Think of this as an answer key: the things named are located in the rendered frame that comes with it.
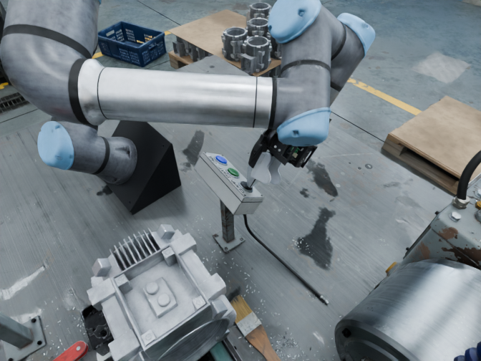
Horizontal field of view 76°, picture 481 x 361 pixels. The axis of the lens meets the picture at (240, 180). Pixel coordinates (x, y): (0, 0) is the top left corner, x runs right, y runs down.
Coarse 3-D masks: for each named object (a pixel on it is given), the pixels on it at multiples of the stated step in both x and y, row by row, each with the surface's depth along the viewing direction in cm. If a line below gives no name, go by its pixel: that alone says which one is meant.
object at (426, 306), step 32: (384, 288) 50; (416, 288) 46; (448, 288) 44; (480, 288) 43; (352, 320) 46; (384, 320) 43; (416, 320) 41; (448, 320) 40; (480, 320) 40; (352, 352) 49; (384, 352) 41; (416, 352) 38; (448, 352) 37
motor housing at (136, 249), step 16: (144, 240) 56; (160, 240) 57; (112, 256) 54; (128, 256) 53; (144, 256) 53; (192, 256) 57; (112, 272) 53; (192, 272) 55; (208, 272) 58; (112, 304) 51; (112, 320) 49; (128, 320) 49; (224, 320) 55; (192, 336) 59; (208, 336) 58; (176, 352) 57; (192, 352) 57
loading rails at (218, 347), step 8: (216, 344) 60; (224, 344) 61; (208, 352) 64; (216, 352) 59; (224, 352) 59; (232, 352) 58; (216, 360) 58; (224, 360) 58; (232, 360) 58; (240, 360) 57
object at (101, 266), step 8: (160, 232) 58; (168, 232) 57; (96, 264) 53; (104, 264) 53; (96, 272) 53; (104, 272) 53; (216, 304) 48; (224, 304) 50; (216, 312) 47; (224, 312) 49; (224, 336) 57; (144, 352) 44; (136, 360) 44; (144, 360) 43; (152, 360) 44
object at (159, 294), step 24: (144, 264) 48; (168, 264) 49; (120, 288) 45; (144, 288) 46; (168, 288) 46; (192, 288) 47; (144, 312) 45; (168, 312) 45; (192, 312) 45; (144, 336) 40; (168, 336) 41
